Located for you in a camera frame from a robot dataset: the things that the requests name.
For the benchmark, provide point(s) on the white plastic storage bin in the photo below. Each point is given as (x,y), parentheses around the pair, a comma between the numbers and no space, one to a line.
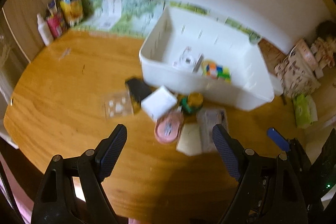
(176,29)

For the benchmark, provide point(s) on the clear plastic packet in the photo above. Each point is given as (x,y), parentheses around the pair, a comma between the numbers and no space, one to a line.
(118,104)

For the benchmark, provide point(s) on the green bottle gold cap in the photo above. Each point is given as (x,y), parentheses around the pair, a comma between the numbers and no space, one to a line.
(192,103)

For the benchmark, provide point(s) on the white lotion bottle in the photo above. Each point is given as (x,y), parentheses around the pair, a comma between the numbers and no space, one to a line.
(44,30)

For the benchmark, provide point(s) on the green leaf backsplash mat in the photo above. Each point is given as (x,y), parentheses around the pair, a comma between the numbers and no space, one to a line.
(140,16)

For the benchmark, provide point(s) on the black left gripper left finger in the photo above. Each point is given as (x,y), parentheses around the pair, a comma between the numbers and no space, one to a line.
(56,200)

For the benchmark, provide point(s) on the blue white tube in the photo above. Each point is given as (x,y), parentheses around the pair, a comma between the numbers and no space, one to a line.
(52,7)

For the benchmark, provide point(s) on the white paper box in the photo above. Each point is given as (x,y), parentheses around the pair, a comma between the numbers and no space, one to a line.
(108,13)

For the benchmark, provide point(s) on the patterned canvas bag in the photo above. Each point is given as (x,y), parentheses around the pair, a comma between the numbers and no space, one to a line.
(296,71)

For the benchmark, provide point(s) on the floss box blue label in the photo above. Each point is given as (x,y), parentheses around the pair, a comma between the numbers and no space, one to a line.
(207,118)

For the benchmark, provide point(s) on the multicolour puzzle cube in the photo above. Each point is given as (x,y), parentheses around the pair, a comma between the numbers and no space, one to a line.
(215,71)

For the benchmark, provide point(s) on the pink tube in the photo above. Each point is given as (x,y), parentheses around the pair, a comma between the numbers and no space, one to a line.
(56,25)

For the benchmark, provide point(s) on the yellow orange packet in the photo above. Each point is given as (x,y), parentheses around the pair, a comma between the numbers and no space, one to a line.
(72,11)

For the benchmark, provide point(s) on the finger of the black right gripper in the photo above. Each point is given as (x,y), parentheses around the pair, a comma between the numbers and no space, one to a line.
(278,139)

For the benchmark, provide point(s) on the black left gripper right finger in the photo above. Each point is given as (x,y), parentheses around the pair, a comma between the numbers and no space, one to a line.
(270,190)

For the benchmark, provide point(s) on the green tissue pack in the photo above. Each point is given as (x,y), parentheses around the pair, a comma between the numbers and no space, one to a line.
(305,111)

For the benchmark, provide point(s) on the white 33W charger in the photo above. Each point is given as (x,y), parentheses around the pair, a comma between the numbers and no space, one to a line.
(158,103)

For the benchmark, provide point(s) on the white toy camera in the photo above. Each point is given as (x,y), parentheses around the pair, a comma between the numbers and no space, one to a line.
(189,61)

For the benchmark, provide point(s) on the brown haired doll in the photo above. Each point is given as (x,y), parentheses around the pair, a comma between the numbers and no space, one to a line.
(323,48)

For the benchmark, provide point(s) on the pink round case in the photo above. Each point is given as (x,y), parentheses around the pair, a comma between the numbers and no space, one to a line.
(168,127)

